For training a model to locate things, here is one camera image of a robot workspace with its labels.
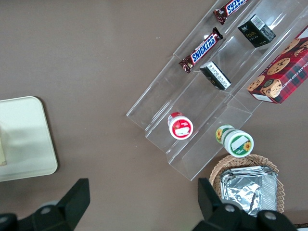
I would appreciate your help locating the light wicker basket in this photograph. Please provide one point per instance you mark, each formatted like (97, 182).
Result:
(280, 190)

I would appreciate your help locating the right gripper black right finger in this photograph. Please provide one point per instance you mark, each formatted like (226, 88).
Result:
(216, 216)

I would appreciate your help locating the Snickers chocolate bar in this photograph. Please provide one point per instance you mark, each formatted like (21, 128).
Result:
(229, 9)
(202, 51)

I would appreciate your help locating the foil tray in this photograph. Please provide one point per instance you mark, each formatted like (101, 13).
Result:
(250, 190)

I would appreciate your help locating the triangular sandwich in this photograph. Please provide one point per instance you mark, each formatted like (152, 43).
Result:
(2, 154)

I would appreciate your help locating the clear acrylic step stand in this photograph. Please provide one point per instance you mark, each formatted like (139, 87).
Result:
(204, 108)

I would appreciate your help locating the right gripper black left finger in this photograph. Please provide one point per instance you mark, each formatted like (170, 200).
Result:
(69, 207)

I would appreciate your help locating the green lid yogurt cup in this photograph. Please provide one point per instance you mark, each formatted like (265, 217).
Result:
(237, 143)

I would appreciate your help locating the red lid yogurt cup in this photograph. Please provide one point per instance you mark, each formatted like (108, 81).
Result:
(181, 128)

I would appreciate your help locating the beige plastic serving tray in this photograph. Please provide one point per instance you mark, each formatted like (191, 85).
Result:
(26, 137)

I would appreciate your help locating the red plaid cookie box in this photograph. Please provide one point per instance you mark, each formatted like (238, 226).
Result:
(286, 74)

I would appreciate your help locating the small black carton box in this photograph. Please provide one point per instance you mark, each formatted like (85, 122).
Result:
(215, 75)
(256, 32)

